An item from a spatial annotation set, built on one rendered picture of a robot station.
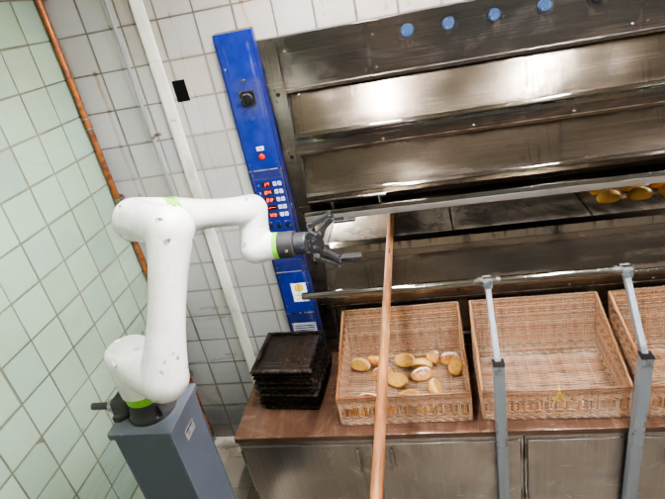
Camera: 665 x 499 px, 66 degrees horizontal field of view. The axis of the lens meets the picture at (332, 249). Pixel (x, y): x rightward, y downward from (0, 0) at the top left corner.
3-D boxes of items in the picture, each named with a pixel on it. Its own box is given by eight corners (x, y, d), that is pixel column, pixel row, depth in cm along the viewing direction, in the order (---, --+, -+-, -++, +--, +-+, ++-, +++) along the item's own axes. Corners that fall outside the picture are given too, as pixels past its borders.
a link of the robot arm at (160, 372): (155, 417, 129) (162, 206, 122) (122, 396, 139) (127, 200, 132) (198, 402, 139) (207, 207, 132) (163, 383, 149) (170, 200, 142)
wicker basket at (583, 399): (469, 346, 249) (466, 298, 236) (595, 339, 237) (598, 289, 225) (481, 422, 206) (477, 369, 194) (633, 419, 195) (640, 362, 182)
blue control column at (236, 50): (350, 267, 459) (302, 7, 363) (368, 265, 456) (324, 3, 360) (319, 438, 290) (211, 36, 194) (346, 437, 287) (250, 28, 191)
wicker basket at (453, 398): (349, 353, 260) (340, 309, 248) (463, 346, 249) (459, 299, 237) (339, 427, 218) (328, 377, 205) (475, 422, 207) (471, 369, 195)
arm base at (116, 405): (85, 429, 153) (77, 414, 150) (111, 393, 166) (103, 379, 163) (165, 426, 148) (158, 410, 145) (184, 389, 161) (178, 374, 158)
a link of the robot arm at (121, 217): (128, 247, 134) (127, 200, 132) (104, 240, 142) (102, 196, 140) (187, 240, 148) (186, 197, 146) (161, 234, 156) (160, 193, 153)
